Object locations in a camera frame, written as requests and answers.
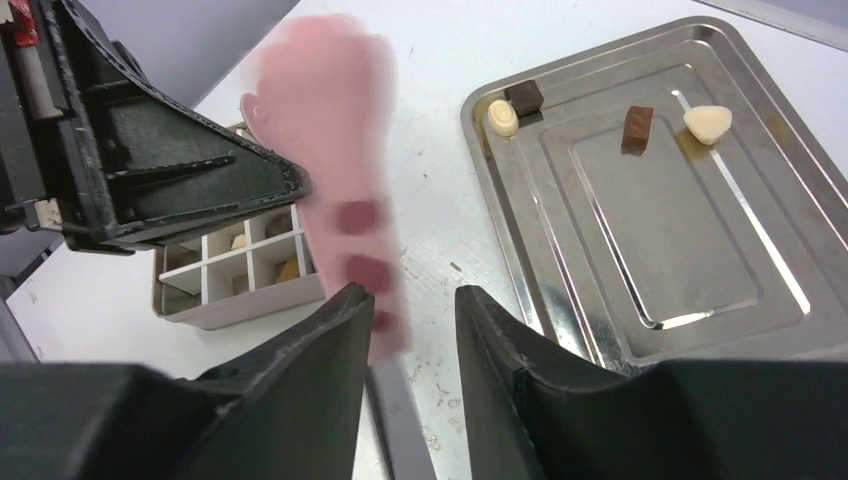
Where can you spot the dark brown square chocolate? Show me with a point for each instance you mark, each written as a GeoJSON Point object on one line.
{"type": "Point", "coordinates": [525, 97]}

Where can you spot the steel chocolate tray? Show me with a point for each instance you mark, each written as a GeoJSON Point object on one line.
{"type": "Point", "coordinates": [735, 250]}

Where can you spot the cream heart chocolate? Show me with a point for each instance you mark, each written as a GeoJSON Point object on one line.
{"type": "Point", "coordinates": [708, 123]}

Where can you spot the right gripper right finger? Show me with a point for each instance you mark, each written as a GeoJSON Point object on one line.
{"type": "Point", "coordinates": [534, 410]}

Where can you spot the pink cat paw tongs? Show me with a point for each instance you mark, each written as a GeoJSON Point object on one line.
{"type": "Point", "coordinates": [323, 100]}

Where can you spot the brown bar chocolate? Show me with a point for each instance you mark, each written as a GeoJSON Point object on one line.
{"type": "Point", "coordinates": [637, 128]}

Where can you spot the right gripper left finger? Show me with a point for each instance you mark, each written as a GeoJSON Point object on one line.
{"type": "Point", "coordinates": [287, 409]}

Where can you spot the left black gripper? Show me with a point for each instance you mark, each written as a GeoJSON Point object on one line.
{"type": "Point", "coordinates": [91, 151]}

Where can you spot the cream round swirl chocolate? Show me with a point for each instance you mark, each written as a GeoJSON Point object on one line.
{"type": "Point", "coordinates": [503, 118]}

